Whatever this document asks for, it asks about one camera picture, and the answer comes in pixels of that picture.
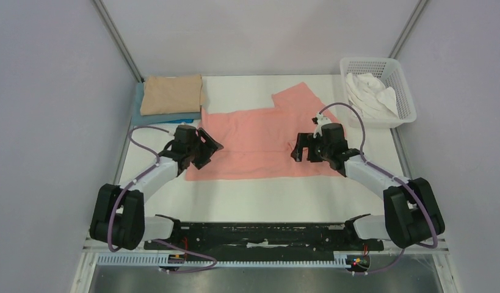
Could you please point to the pink t shirt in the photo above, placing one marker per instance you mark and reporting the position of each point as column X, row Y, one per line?
column 258, row 143

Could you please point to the blue folded t shirt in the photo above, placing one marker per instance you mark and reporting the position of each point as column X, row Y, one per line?
column 140, row 120

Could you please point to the white slotted cable duct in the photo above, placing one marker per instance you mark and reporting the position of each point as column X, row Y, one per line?
column 168, row 260

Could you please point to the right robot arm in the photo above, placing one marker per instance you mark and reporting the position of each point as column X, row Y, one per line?
column 411, row 214

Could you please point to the beige folded t shirt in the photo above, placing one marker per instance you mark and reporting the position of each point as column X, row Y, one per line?
column 172, row 95

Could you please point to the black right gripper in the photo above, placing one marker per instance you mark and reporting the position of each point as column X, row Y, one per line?
column 309, row 145

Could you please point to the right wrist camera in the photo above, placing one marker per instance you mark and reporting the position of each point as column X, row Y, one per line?
column 320, row 120

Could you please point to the white t shirt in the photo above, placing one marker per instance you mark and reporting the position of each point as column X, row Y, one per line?
column 371, row 96

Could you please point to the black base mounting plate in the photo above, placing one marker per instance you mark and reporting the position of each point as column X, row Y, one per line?
column 247, row 241

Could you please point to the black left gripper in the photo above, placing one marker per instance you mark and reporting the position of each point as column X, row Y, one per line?
column 209, row 146

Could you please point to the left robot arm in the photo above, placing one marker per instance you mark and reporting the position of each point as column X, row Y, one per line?
column 119, row 218

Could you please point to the white plastic laundry basket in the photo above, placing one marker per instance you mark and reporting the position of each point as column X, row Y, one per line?
column 390, row 73

